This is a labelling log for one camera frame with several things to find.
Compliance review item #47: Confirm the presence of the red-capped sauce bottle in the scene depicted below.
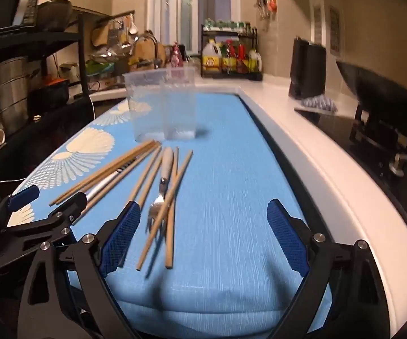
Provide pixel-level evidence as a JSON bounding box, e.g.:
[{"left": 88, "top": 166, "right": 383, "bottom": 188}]
[
  {"left": 237, "top": 42, "right": 249, "bottom": 73},
  {"left": 224, "top": 40, "right": 237, "bottom": 73}
]

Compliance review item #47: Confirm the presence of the black metal shelf rack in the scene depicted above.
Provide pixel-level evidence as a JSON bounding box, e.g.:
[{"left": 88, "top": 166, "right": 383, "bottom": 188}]
[{"left": 0, "top": 7, "right": 135, "bottom": 114}]

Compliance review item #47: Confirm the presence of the white cable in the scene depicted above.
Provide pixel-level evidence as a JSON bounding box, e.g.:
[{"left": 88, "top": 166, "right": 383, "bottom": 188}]
[{"left": 0, "top": 92, "right": 96, "bottom": 185}]

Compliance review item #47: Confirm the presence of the blue dish cloth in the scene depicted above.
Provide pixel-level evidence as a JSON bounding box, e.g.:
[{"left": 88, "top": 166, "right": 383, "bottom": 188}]
[{"left": 302, "top": 95, "right": 337, "bottom": 114}]

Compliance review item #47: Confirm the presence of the wooden chopstick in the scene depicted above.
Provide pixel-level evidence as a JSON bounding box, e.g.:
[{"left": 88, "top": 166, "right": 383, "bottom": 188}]
[
  {"left": 90, "top": 144, "right": 162, "bottom": 200},
  {"left": 136, "top": 147, "right": 163, "bottom": 208},
  {"left": 136, "top": 150, "right": 193, "bottom": 272},
  {"left": 49, "top": 140, "right": 155, "bottom": 207},
  {"left": 164, "top": 146, "right": 179, "bottom": 269},
  {"left": 55, "top": 142, "right": 160, "bottom": 205}
]

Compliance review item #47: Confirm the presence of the black gas stove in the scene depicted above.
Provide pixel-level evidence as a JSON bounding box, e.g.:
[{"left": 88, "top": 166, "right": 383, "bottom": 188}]
[{"left": 295, "top": 108, "right": 407, "bottom": 241}]

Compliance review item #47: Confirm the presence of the brown bowl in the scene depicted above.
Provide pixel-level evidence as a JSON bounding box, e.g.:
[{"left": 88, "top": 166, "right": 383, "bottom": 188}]
[{"left": 37, "top": 0, "right": 74, "bottom": 32}]

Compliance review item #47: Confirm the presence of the row of spice jars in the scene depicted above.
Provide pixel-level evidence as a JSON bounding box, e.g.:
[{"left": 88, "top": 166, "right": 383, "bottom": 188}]
[{"left": 203, "top": 19, "right": 254, "bottom": 31}]

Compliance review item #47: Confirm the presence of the white-handled utensil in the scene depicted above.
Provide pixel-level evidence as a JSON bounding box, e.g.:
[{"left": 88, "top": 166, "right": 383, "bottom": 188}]
[{"left": 71, "top": 159, "right": 138, "bottom": 225}]

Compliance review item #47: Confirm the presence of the black electric kettle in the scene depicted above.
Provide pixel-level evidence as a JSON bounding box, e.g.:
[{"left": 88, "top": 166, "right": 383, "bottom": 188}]
[{"left": 289, "top": 37, "right": 328, "bottom": 99}]

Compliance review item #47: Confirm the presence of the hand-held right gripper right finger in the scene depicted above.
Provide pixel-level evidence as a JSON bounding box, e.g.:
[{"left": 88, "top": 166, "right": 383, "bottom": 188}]
[{"left": 266, "top": 199, "right": 391, "bottom": 339}]

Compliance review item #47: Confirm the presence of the chrome sink faucet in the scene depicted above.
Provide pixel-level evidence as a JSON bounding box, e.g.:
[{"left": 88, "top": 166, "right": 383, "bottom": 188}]
[{"left": 135, "top": 34, "right": 167, "bottom": 71}]

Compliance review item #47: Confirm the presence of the black condiment rack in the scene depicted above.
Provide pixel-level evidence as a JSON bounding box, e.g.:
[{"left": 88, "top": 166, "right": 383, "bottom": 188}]
[{"left": 201, "top": 25, "right": 263, "bottom": 81}]

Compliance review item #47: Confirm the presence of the black wok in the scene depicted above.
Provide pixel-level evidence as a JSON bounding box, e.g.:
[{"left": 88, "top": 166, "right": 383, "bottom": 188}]
[{"left": 336, "top": 60, "right": 407, "bottom": 132}]

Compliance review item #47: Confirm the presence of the small wall vent grille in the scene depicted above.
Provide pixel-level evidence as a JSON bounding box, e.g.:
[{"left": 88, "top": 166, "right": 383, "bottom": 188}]
[{"left": 313, "top": 5, "right": 323, "bottom": 44}]

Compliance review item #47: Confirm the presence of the large wall vent grille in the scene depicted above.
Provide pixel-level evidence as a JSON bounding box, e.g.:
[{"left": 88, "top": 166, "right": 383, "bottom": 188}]
[{"left": 329, "top": 6, "right": 342, "bottom": 57}]

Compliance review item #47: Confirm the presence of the white small appliance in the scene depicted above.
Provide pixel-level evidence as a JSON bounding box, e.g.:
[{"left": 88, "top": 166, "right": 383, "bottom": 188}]
[{"left": 59, "top": 63, "right": 80, "bottom": 82}]

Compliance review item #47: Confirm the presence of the green bowl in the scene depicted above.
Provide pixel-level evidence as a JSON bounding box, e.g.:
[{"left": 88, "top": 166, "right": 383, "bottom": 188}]
[{"left": 85, "top": 60, "right": 116, "bottom": 75}]

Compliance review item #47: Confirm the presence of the pink dish soap bottle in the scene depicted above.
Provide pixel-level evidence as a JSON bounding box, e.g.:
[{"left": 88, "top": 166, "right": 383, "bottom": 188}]
[{"left": 171, "top": 42, "right": 185, "bottom": 67}]

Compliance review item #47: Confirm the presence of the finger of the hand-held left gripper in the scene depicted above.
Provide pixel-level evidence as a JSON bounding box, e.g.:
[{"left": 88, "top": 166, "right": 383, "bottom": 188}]
[
  {"left": 0, "top": 185, "right": 41, "bottom": 226},
  {"left": 0, "top": 191, "right": 88, "bottom": 272}
]

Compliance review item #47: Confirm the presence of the stainless steel steamer pot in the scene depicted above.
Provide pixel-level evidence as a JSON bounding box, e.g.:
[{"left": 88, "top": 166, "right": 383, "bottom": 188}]
[{"left": 0, "top": 56, "right": 31, "bottom": 136}]

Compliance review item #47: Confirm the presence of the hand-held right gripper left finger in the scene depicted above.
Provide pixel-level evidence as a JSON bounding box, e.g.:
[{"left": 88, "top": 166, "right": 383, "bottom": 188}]
[{"left": 18, "top": 201, "right": 142, "bottom": 339}]

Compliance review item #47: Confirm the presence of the white-framed window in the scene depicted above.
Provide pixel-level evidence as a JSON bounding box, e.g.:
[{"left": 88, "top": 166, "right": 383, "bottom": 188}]
[{"left": 147, "top": 0, "right": 243, "bottom": 54}]

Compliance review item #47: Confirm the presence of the white-handled metal fork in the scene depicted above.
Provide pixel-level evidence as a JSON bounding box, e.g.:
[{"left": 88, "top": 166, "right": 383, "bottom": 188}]
[{"left": 146, "top": 147, "right": 174, "bottom": 233}]

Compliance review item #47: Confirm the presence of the yellow-labelled oil bottle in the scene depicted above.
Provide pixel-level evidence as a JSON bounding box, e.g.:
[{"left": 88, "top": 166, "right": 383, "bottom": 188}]
[{"left": 202, "top": 40, "right": 224, "bottom": 75}]

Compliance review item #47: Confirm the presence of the blue mat with white pattern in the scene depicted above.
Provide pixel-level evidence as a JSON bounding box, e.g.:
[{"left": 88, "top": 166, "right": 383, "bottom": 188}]
[{"left": 7, "top": 90, "right": 333, "bottom": 339}]

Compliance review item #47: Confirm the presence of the black pot with orange lid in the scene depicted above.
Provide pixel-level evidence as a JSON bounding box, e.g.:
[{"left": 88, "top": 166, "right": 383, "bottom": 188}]
[{"left": 30, "top": 76, "right": 70, "bottom": 114}]

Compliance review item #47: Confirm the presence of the clear plastic cup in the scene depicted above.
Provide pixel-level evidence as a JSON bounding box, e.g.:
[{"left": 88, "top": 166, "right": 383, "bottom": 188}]
[
  {"left": 123, "top": 70, "right": 168, "bottom": 142},
  {"left": 164, "top": 65, "right": 198, "bottom": 140}
]

